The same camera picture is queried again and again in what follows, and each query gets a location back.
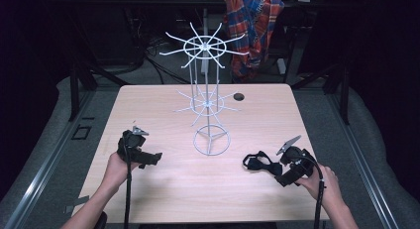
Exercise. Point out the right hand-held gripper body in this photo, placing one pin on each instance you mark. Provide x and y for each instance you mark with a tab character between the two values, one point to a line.
297	161

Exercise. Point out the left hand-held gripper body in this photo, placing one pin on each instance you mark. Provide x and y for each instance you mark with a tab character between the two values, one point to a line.
132	141

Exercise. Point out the black bow tie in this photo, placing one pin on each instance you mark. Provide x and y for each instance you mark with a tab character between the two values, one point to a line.
262	164

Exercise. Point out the person's right hand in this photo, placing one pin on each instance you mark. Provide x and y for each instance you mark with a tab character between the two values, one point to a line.
322	187

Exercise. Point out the person's left hand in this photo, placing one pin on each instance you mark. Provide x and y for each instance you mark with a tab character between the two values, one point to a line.
116	168

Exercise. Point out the red blue plaid cloth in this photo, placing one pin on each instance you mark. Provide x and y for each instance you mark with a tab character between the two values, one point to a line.
254	30

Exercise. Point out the grey metal floor rail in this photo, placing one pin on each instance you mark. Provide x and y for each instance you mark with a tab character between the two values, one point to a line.
361	163
43	163

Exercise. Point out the black metal stand frame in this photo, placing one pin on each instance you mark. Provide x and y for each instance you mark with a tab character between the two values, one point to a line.
336	87
82	87

